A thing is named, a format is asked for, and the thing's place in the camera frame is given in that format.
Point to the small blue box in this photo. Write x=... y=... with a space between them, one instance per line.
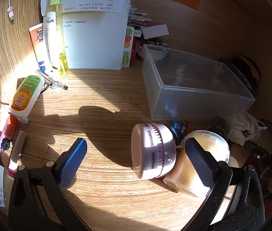
x=180 y=130

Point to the clear plastic storage box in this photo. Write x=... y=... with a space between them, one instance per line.
x=186 y=84

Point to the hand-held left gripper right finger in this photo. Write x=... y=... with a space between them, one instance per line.
x=198 y=163

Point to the fruit sticker sheet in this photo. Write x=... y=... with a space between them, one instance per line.
x=127 y=48

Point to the stack of cards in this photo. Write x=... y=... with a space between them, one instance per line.
x=138 y=19

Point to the dark round object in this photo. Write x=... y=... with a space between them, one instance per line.
x=219 y=126

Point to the white bowl of beads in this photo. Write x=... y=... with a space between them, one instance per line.
x=155 y=53

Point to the orange white sunscreen tube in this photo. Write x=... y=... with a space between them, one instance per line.
x=38 y=45

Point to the beige pink tube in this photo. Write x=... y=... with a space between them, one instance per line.
x=16 y=149

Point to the cream candle jar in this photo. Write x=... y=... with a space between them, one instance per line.
x=179 y=175

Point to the metal eyelash curler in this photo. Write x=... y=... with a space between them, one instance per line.
x=54 y=83

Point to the yellow-green spray bottle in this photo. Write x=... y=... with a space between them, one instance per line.
x=54 y=28

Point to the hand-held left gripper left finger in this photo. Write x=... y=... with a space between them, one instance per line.
x=74 y=163

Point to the white bottle orange label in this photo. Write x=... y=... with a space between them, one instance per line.
x=24 y=96

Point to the small white box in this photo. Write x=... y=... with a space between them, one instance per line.
x=155 y=30

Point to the black orange zip case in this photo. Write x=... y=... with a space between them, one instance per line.
x=246 y=72

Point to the white paper folder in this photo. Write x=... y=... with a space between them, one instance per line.
x=95 y=41

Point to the pink orange pen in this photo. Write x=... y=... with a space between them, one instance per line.
x=7 y=137

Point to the wooden desk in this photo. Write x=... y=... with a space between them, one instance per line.
x=102 y=96

